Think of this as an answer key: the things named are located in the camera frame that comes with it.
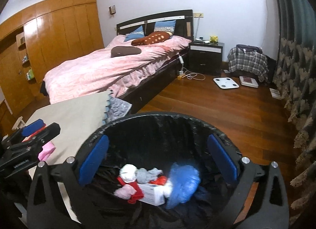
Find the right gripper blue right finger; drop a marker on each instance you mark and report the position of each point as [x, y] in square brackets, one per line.
[225, 159]

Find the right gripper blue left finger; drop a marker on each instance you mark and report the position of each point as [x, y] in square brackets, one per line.
[93, 160]

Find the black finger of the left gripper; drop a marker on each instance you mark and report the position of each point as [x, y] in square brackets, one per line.
[43, 137]

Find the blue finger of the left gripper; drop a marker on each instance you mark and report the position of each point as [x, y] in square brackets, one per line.
[32, 128]

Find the pink hot water bag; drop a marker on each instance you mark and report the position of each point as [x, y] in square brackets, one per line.
[46, 152]

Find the small white wrapper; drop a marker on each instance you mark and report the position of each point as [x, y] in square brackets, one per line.
[128, 173]

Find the blue plastic bag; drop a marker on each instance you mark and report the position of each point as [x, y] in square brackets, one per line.
[185, 180]

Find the grey cloth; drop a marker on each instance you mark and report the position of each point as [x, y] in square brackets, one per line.
[144, 176]

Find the red cloth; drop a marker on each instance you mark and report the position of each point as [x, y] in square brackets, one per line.
[137, 196]

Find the red plastic bag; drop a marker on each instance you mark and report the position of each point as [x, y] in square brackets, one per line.
[161, 181]

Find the white blue medicine box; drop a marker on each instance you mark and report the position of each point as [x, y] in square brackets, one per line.
[153, 194]

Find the small orange foam net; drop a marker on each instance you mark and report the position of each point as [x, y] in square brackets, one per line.
[28, 138]

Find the white tissue wad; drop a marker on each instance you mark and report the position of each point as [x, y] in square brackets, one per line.
[167, 189]

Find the small white wooden stool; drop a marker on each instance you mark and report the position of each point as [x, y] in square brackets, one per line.
[18, 124]

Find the grey quilted table cover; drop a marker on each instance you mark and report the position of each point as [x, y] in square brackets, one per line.
[115, 109]

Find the white bathroom scale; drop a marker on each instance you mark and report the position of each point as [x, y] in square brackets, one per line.
[225, 83]

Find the dark brown folded cloth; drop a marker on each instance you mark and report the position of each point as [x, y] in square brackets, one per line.
[120, 51]

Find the wooden wardrobe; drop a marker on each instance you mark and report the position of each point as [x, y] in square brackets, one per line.
[41, 37]

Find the bed with pink cover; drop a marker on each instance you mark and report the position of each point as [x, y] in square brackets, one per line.
[99, 71]

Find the black bedside nightstand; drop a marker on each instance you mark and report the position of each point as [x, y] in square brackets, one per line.
[206, 58]

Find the plaid cloth covered chair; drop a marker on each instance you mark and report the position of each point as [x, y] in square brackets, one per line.
[249, 59]

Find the patterned dark curtain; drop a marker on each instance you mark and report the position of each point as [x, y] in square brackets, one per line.
[295, 80]

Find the yellow plush toy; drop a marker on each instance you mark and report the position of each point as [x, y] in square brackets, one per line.
[214, 39]

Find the left blue pillow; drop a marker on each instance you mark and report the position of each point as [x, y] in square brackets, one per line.
[136, 34]

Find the blue pillow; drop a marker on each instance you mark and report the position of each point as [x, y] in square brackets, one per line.
[136, 34]
[166, 26]

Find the brown dotted pillow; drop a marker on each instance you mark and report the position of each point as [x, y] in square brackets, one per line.
[153, 38]

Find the right blue pillow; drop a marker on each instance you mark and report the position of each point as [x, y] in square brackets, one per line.
[166, 26]

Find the black bed headboard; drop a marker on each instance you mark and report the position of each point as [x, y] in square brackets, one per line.
[180, 22]

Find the left wall lamp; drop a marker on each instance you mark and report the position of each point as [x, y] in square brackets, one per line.
[112, 10]

